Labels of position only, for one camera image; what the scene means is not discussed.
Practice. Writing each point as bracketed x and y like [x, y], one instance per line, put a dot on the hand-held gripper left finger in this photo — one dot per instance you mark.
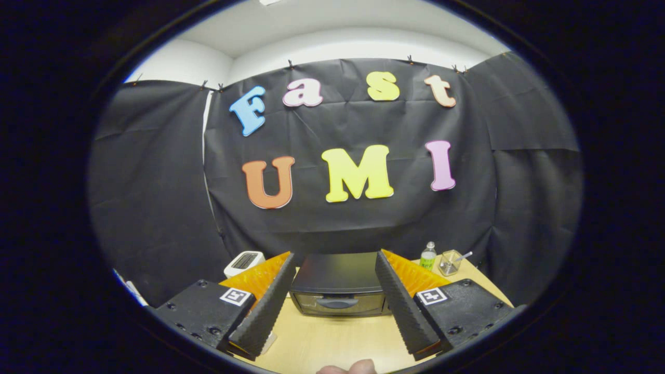
[270, 306]

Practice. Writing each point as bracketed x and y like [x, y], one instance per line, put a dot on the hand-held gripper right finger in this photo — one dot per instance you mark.
[405, 306]

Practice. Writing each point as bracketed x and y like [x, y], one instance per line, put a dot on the black toaster oven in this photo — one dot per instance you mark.
[337, 272]

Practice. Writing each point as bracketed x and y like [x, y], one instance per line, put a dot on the white bread toaster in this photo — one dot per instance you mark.
[244, 261]

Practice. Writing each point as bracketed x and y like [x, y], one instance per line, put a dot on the small white flat object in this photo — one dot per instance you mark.
[268, 344]

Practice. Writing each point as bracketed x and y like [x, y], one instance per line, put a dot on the clear bottle green label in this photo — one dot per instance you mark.
[428, 263]

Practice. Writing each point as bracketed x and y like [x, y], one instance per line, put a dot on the grey pen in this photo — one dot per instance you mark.
[466, 255]

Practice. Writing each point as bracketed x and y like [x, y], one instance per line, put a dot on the ceiling light panel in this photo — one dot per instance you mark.
[270, 2]

